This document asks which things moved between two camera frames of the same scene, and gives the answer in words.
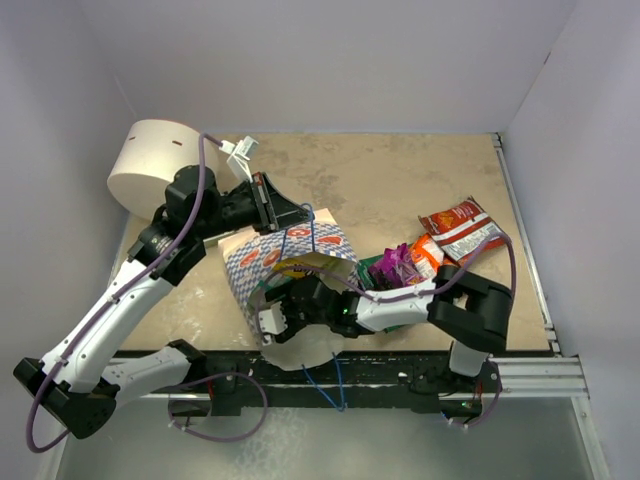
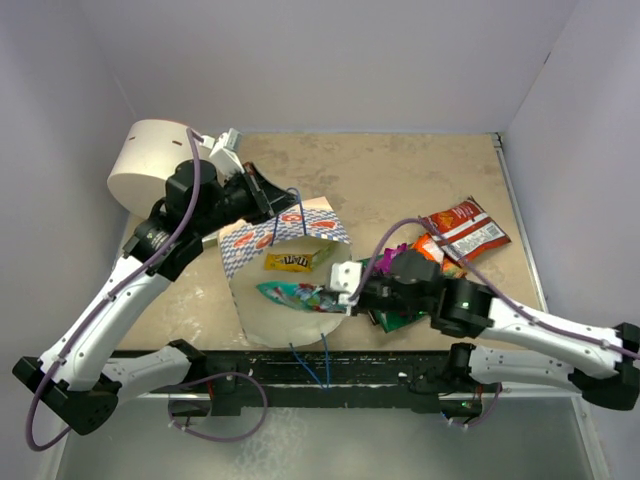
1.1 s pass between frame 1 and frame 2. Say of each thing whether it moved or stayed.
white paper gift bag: moved
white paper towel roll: stayed
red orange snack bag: stayed
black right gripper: moved
